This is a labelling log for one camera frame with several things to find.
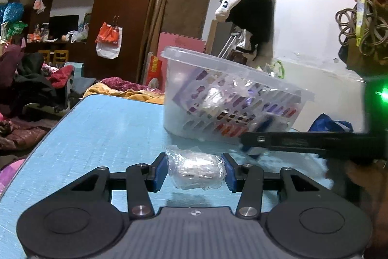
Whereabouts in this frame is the person's right hand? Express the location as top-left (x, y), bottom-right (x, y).
top-left (326, 160), bottom-right (387, 251)

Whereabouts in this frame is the clear plastic perforated basket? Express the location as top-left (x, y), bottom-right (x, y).
top-left (161, 47), bottom-right (314, 143)

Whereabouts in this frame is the dark purple garment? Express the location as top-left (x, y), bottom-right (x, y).
top-left (0, 45), bottom-right (24, 87)

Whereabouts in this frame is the green and white tote bag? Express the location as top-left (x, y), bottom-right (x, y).
top-left (257, 60), bottom-right (285, 79)

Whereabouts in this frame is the hanging brown bag with cords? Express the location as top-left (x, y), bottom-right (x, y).
top-left (335, 0), bottom-right (387, 77)

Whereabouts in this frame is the blue shopping bag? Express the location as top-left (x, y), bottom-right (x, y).
top-left (308, 113), bottom-right (354, 133)

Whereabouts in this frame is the clear plastic bag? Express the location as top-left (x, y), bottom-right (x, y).
top-left (165, 145), bottom-right (227, 191)

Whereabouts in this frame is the pink foam mat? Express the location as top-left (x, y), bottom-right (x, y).
top-left (157, 32), bottom-right (206, 66)

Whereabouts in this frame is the yellow blanket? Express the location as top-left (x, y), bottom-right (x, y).
top-left (83, 83), bottom-right (164, 105)

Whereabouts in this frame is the orange and white hanging bag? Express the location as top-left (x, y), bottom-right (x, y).
top-left (95, 22), bottom-right (122, 60)

